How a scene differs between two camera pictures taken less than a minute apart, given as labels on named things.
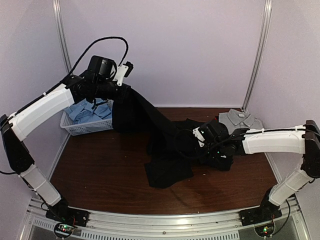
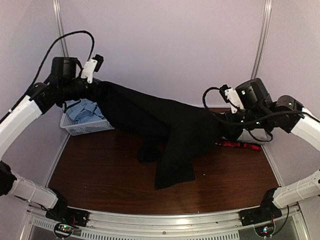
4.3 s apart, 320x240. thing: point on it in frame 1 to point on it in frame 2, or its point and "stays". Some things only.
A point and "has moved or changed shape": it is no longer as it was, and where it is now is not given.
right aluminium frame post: x=263 y=40 stays
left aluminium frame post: x=60 y=27 stays
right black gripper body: x=214 y=151 to x=253 y=119
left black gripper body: x=102 y=90 to x=70 y=90
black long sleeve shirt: x=171 y=162 has moved or changed shape
